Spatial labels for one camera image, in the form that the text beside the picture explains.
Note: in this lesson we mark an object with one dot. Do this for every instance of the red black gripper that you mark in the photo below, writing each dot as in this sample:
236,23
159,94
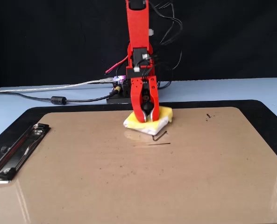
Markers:
140,72

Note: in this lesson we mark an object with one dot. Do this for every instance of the controller circuit board with led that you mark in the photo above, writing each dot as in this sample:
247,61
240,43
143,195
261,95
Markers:
119,79

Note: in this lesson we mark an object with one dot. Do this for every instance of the brown clipboard board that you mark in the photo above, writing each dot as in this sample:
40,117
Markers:
129,186

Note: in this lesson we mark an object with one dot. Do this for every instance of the black rubber mat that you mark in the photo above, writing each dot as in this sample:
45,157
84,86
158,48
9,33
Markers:
82,108

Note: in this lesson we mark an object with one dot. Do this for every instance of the black backdrop cloth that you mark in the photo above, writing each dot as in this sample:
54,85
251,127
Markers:
35,35

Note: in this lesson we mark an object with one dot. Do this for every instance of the silver metal clipboard clip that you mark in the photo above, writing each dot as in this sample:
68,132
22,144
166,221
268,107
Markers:
19,151

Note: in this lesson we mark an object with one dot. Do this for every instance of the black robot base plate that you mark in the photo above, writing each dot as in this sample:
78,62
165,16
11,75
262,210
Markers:
118,100

